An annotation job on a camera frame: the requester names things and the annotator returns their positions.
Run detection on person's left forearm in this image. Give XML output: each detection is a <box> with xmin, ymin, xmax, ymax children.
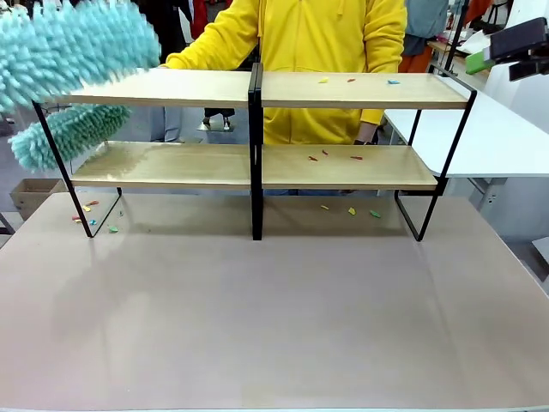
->
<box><xmin>357</xmin><ymin>121</ymin><xmax>379</xmax><ymax>142</ymax></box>

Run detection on black stand pole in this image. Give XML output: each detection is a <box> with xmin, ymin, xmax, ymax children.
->
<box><xmin>443</xmin><ymin>0</ymin><xmax>468</xmax><ymax>75</ymax></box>

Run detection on bystander grey shirt orange trousers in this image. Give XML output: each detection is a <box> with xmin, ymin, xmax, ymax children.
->
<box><xmin>401</xmin><ymin>0</ymin><xmax>454</xmax><ymax>73</ymax></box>

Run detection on silver chair base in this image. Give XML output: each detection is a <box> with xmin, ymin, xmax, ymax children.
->
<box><xmin>196</xmin><ymin>106</ymin><xmax>237</xmax><ymax>134</ymax></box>

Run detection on person in yellow hoodie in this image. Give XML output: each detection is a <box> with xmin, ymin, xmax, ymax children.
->
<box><xmin>159</xmin><ymin>0</ymin><xmax>408</xmax><ymax>146</ymax></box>

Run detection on small teal microfiber duster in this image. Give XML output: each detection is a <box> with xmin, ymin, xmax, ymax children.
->
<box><xmin>8</xmin><ymin>104</ymin><xmax>132</xmax><ymax>174</ymax></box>

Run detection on cardboard box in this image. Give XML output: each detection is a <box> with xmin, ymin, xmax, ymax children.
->
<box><xmin>9</xmin><ymin>178</ymin><xmax>66</xmax><ymax>222</ymax></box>

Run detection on wooden shelf black frame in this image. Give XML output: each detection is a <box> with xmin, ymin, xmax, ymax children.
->
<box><xmin>32</xmin><ymin>63</ymin><xmax>263</xmax><ymax>241</ymax></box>
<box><xmin>250</xmin><ymin>70</ymin><xmax>479</xmax><ymax>243</ymax></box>

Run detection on wooden workbench with papers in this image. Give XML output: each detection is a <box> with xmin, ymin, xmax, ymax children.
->
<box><xmin>427</xmin><ymin>27</ymin><xmax>504</xmax><ymax>79</ymax></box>

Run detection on large teal microfiber duster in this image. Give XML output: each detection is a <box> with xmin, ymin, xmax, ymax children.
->
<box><xmin>0</xmin><ymin>0</ymin><xmax>163</xmax><ymax>116</ymax></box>

